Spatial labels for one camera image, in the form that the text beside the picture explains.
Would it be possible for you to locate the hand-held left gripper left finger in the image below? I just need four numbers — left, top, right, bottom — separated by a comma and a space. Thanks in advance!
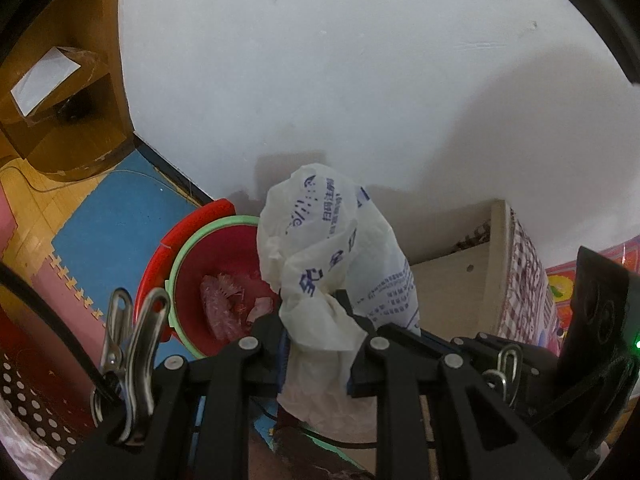
50, 312, 291, 480

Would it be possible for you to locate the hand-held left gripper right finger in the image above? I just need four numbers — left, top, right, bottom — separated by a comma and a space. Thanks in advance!
334, 289, 571, 480

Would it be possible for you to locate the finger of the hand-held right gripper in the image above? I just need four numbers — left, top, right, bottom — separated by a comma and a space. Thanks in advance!
382, 322, 483, 361

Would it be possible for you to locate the red basin with green rim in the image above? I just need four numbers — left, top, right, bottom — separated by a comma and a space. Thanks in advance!
165, 215, 291, 361

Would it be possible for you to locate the white printed plastic bag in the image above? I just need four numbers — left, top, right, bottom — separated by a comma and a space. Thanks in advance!
256, 162, 421, 441

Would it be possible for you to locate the white paper scrap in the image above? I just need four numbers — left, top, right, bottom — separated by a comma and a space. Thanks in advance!
246, 297, 275, 323

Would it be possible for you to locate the metal spring clip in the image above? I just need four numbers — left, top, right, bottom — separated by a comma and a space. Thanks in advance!
482, 345, 523, 406
97, 287, 172, 446

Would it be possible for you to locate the crumpled clear plastic wrapper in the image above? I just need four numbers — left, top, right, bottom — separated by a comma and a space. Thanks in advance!
200, 272, 251, 341

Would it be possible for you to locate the polka dot cloth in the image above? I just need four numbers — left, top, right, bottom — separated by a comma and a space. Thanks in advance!
0, 350, 106, 461

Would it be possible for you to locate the wooden desk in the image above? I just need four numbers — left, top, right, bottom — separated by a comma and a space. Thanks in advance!
0, 0, 137, 181

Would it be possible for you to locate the white paper sheet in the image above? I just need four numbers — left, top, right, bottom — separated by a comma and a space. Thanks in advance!
11, 47, 81, 116

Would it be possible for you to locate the red floral wall cloth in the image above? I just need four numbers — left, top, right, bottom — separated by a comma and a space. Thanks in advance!
545, 237, 640, 311

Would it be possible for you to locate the beige wooden bed frame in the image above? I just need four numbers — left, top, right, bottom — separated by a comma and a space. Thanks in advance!
407, 200, 516, 341

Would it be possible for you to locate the thick black cable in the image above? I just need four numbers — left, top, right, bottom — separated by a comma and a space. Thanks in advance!
0, 262, 121, 406

